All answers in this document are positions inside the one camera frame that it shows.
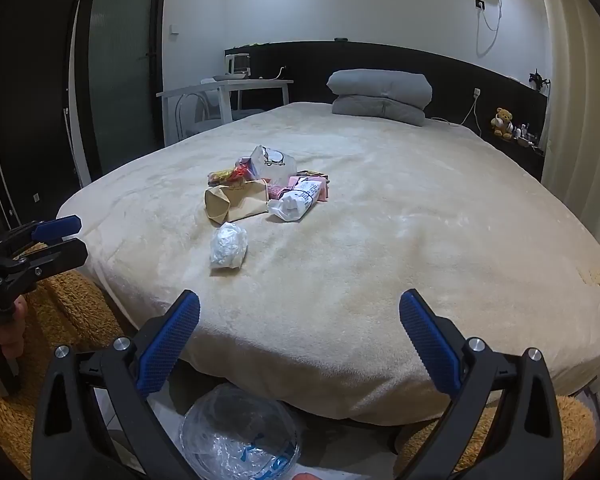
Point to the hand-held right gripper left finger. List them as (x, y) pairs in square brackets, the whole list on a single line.
[(170, 345)]

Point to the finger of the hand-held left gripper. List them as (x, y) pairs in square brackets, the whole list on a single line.
[(57, 227), (60, 255)]

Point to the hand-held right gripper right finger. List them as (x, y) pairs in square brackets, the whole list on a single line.
[(430, 345)]

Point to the white plastic bag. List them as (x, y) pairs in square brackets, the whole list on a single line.
[(227, 247)]

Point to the clear plastic bag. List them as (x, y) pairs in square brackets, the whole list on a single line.
[(240, 435)]

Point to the brown paper bag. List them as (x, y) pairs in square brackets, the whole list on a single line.
[(237, 202)]

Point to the red snack wrapper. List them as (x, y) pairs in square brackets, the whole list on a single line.
[(227, 175)]

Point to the white labelled package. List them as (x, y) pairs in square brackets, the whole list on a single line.
[(297, 200)]

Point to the pink packet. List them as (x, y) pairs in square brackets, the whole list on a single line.
[(322, 182)]

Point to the clear plastic cup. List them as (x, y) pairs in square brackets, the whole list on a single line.
[(275, 162)]

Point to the person's left hand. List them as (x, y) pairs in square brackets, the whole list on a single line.
[(12, 335)]

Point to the yellow shaggy rug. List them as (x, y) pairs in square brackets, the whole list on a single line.
[(80, 300)]

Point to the black wardrobe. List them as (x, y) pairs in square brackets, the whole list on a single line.
[(35, 110)]

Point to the frosted glass door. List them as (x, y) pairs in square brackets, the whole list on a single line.
[(122, 60)]

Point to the chair with grey cushion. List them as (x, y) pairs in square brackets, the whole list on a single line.
[(205, 112)]

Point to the white table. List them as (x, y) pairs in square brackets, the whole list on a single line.
[(215, 91)]

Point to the white dish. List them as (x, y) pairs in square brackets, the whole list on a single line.
[(227, 77)]

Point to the cluster of small bottles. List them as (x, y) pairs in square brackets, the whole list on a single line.
[(527, 136)]

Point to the yellow teddy bear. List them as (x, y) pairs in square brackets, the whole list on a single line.
[(502, 122)]

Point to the grey pillow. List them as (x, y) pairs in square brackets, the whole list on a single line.
[(380, 110)]

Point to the white countertop appliance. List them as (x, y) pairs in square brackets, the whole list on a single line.
[(237, 65)]

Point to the grey folded quilt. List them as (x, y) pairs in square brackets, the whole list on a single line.
[(380, 82)]

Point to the black headboard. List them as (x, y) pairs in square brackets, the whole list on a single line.
[(455, 70)]

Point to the dark figurine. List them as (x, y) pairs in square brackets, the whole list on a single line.
[(537, 80)]

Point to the cream curtain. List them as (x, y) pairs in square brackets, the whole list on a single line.
[(580, 85)]

